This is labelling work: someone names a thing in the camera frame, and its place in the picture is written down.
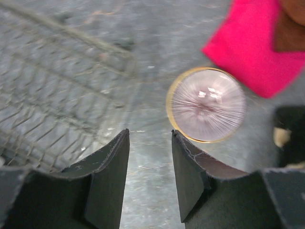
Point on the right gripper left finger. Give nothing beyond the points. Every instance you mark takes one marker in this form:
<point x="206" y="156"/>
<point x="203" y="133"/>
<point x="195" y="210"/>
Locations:
<point x="107" y="168"/>

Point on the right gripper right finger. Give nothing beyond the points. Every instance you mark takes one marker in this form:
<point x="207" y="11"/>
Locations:
<point x="212" y="195"/>

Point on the purple striped bowl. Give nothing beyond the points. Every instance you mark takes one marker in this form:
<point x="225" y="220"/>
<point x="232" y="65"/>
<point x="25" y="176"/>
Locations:
<point x="207" y="105"/>

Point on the grey wire dish rack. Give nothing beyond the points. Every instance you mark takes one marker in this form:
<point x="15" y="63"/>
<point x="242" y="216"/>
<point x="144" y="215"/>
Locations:
<point x="62" y="92"/>

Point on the black flower blanket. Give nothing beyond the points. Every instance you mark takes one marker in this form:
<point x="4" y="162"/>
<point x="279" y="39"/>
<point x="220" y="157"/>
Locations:
<point x="289" y="135"/>

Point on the pink cloth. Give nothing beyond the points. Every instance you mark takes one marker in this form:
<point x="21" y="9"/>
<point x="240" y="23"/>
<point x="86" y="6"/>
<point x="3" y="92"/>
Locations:
<point x="243" y="47"/>

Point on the brown cloth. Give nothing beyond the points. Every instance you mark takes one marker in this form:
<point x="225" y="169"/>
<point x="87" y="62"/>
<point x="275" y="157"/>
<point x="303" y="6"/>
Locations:
<point x="289" y="35"/>

